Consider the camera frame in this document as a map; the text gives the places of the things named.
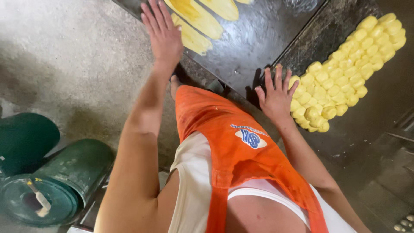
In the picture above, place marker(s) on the clear plastic bag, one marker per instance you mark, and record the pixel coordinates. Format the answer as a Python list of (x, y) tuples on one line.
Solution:
[(299, 4)]

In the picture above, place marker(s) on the white sleeveless shirt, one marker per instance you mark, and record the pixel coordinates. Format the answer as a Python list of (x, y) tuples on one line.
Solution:
[(192, 181)]

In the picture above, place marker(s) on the person's bare foot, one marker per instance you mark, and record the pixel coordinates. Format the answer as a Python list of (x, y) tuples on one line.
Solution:
[(174, 85)]

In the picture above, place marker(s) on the person's left hand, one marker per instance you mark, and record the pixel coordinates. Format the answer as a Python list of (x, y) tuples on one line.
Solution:
[(166, 42)]

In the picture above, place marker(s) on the flattened yellow dough sheet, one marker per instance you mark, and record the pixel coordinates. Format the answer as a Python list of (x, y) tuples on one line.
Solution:
[(223, 8), (194, 40), (197, 17), (244, 1)]

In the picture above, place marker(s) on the metal rail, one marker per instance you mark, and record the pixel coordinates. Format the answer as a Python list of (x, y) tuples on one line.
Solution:
[(402, 139)]

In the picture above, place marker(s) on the orange apron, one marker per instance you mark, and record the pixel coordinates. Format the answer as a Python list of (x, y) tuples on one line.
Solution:
[(239, 152)]

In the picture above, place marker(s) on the white dough-smeared scraper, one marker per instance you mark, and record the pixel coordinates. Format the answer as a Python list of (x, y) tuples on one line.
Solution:
[(41, 200)]

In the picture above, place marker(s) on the small pale round pieces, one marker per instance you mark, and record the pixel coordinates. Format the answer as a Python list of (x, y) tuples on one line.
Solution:
[(406, 223)]

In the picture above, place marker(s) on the heap of yellow dough balls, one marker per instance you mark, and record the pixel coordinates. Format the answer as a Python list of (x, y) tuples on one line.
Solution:
[(342, 77)]

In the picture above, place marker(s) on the person's right hand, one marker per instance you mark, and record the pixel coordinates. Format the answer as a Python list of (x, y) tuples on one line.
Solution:
[(277, 100)]

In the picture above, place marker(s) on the dark metal work plate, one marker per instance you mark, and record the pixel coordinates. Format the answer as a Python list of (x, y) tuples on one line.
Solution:
[(252, 42)]

